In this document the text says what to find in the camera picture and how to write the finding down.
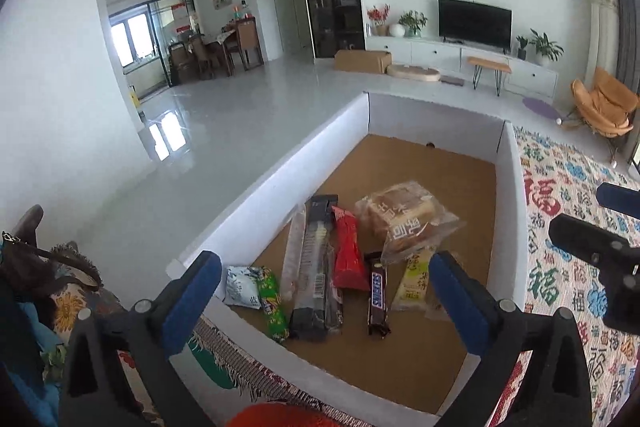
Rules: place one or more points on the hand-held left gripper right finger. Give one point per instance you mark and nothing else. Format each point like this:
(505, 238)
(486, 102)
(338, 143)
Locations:
(460, 307)

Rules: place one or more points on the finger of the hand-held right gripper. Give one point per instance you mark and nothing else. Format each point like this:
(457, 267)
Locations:
(620, 201)
(585, 239)

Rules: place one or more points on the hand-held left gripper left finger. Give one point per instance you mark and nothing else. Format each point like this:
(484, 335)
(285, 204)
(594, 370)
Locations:
(192, 297)

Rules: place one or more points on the white blue candy packet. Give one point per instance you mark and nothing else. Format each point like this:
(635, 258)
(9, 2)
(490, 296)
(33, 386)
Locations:
(242, 288)

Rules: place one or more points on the green candy packet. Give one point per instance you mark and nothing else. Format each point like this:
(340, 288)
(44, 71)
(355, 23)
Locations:
(274, 307)

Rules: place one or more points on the white cardboard box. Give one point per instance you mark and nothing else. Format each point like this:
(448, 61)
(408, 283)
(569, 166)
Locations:
(400, 367)

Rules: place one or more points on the bread loaf packet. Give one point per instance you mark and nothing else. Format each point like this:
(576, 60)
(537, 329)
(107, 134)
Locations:
(405, 219)

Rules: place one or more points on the long clear snack packet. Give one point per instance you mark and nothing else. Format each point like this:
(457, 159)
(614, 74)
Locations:
(292, 252)

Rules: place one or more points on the red snack packet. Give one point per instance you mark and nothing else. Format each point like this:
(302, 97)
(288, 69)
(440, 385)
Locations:
(349, 252)

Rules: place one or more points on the long black biscuit packet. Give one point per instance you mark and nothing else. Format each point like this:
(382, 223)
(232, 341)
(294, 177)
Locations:
(315, 277)

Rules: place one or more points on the printed woven blanket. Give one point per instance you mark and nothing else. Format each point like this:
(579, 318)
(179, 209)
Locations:
(540, 187)

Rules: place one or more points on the orange lounge chair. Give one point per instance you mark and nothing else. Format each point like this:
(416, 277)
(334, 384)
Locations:
(602, 104)

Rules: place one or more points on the purple floor mat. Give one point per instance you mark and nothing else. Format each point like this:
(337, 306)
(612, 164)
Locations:
(541, 108)

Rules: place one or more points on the floral cloth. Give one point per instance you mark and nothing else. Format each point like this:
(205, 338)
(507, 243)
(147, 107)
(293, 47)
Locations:
(67, 309)

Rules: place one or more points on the person's red clothing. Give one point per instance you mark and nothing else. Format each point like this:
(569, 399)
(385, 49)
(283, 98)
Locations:
(275, 417)

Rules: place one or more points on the dark bag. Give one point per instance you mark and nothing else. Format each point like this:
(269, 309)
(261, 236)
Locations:
(30, 262)

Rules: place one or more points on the white standing air conditioner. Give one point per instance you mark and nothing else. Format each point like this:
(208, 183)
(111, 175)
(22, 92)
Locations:
(602, 32)

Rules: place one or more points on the large potted plant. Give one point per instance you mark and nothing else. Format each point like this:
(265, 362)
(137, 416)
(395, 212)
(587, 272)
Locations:
(546, 47)

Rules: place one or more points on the grey curtain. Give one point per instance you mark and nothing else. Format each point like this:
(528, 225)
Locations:
(625, 22)

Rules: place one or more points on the small potted plant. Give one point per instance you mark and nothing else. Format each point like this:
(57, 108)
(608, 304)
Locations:
(522, 49)

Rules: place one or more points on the wooden bench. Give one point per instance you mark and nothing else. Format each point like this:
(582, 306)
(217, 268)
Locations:
(489, 66)

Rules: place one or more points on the small grey mat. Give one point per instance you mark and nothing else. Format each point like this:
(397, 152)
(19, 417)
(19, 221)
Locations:
(452, 81)

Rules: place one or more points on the black television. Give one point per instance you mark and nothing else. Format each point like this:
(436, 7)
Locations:
(475, 24)

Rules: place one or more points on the round beige cushion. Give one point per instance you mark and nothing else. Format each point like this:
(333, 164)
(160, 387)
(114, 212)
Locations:
(412, 73)

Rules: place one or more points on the white television cabinet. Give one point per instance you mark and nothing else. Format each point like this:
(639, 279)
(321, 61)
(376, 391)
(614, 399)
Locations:
(425, 52)

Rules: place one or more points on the dining table with chairs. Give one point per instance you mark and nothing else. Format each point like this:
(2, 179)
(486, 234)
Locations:
(220, 49)

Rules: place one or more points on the sliding glass door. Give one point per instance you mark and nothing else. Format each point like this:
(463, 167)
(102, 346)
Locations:
(150, 42)

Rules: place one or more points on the brown cardboard box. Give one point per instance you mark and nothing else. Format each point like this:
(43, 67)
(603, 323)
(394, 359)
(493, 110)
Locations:
(362, 62)

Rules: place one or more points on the green plant in white vase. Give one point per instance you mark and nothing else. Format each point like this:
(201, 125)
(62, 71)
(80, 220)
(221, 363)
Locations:
(410, 24)

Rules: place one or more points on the red flowers in vase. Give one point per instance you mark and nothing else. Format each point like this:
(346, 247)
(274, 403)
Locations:
(378, 19)

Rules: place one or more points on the white door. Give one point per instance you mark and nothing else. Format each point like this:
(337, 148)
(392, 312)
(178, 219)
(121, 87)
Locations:
(284, 7)

